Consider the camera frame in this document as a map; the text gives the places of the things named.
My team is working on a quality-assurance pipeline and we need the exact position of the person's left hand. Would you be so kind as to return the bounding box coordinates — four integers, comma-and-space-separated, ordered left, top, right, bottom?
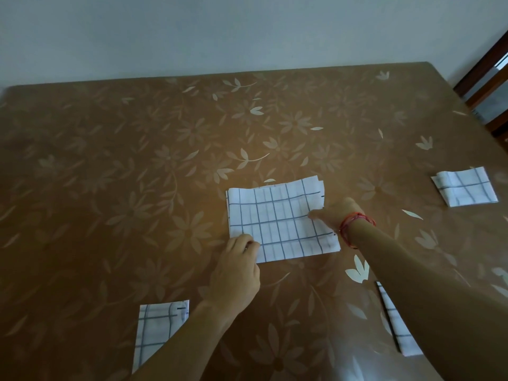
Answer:
202, 233, 261, 320

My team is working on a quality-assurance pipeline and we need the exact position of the person's right hand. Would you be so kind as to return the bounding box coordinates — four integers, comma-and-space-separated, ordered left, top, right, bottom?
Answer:
307, 197, 366, 234

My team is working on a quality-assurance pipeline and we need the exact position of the single grid paper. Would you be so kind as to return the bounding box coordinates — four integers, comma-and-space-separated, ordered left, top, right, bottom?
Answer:
376, 281, 424, 358
131, 300, 191, 374
225, 176, 343, 265

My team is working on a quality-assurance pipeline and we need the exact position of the person's left forearm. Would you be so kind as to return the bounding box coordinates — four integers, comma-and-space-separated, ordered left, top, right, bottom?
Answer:
131, 301, 235, 381

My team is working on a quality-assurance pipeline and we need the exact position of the person's right forearm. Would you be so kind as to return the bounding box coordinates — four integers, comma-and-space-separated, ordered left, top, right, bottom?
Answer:
347, 220, 508, 381

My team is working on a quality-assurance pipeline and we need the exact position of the wooden table with floral cover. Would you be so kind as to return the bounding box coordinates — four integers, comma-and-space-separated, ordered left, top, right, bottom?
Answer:
0, 61, 508, 381

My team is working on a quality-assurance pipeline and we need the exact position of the red string bracelet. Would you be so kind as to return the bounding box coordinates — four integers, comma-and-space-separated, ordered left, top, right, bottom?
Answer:
338, 212, 377, 250

